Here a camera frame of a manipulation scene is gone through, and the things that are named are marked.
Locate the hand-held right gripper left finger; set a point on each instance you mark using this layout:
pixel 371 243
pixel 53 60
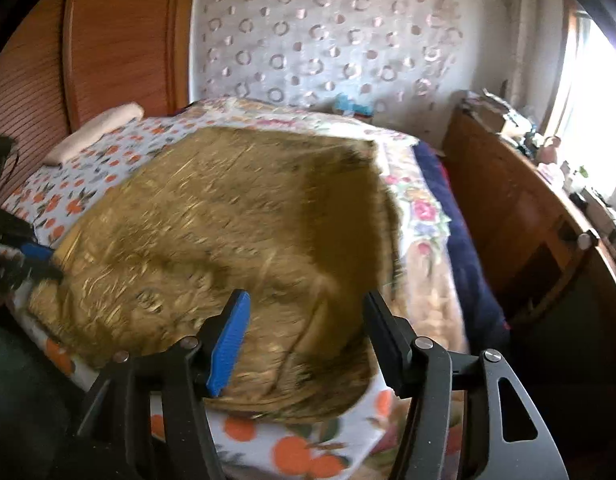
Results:
pixel 228 347

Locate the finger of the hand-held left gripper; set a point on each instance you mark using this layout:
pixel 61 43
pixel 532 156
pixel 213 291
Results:
pixel 37 251
pixel 43 272

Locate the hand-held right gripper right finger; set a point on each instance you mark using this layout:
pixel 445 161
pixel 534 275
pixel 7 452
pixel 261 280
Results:
pixel 388 350

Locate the golden brown fuzzy garment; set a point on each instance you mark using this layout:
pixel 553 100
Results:
pixel 228 240

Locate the floral printed bedsheet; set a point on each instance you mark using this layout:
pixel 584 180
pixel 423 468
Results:
pixel 88 175

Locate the navy blue blanket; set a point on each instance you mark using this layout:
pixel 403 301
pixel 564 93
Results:
pixel 468 260

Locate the cream rolled pillow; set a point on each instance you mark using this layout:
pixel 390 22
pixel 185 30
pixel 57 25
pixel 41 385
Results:
pixel 95 130

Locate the wooden cabinet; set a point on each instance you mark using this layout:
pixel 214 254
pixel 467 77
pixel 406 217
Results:
pixel 508 195

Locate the metal cabinet knob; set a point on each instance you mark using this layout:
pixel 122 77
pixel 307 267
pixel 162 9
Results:
pixel 585 239

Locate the blue toy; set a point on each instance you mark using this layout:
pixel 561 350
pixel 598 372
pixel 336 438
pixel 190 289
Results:
pixel 352 105

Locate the pink figurine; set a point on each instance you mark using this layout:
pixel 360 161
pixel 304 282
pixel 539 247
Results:
pixel 550 149

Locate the pile of books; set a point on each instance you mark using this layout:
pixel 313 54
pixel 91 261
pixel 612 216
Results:
pixel 490 110

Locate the white curtain with circles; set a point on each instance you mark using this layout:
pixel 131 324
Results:
pixel 338 35

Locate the bright window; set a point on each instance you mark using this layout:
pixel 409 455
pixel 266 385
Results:
pixel 600 110

